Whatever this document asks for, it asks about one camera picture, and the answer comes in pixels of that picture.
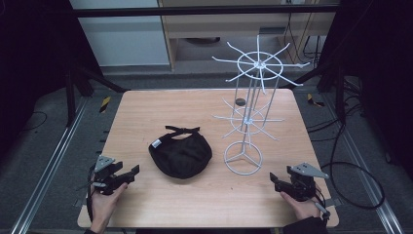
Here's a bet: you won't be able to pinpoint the black curtain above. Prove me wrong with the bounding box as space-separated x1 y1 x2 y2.
0 0 104 160
316 0 413 183

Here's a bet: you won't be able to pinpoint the thin black floor cable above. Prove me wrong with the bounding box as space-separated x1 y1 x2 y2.
18 110 49 135

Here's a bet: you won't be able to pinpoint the black cap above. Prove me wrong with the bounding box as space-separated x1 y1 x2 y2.
148 125 213 180

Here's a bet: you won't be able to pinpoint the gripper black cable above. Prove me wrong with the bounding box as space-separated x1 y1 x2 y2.
312 189 332 226
85 164 98 223

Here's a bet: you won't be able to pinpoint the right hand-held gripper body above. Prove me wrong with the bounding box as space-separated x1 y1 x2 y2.
282 162 330 203

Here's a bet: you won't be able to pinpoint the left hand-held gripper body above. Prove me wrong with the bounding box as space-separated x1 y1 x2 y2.
92 154 129 196

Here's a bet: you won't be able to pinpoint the wooden shelf desk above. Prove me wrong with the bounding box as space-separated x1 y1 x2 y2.
157 0 340 71

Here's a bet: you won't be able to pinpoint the aluminium floor rail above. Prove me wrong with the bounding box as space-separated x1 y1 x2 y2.
9 97 90 234
322 92 406 234

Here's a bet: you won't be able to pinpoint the white wire display rack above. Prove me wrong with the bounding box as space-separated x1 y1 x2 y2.
211 34 312 176

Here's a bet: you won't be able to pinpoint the hanging black cables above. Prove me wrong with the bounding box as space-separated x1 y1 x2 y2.
282 0 324 67

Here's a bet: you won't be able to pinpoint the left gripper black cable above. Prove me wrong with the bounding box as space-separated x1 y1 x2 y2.
85 164 98 223

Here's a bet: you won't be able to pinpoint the black metal stand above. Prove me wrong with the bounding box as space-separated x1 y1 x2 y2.
63 59 129 129
282 59 350 126

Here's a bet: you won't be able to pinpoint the person's left hand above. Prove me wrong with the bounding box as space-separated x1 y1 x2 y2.
90 181 130 226

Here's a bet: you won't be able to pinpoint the yellow black tape marker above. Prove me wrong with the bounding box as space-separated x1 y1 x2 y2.
98 96 112 114
306 93 325 108

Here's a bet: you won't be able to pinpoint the person's right hand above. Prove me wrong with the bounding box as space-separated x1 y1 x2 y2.
280 190 323 222

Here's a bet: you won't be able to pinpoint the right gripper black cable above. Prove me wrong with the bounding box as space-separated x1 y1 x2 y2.
312 189 332 226

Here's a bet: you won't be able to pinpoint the black looped floor cable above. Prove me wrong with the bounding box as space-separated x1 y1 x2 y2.
319 123 387 211

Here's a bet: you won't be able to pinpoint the black horizontal bar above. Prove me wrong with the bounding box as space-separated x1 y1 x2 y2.
71 3 341 19

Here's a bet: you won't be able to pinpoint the white cabinet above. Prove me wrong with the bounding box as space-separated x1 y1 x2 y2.
68 0 171 68

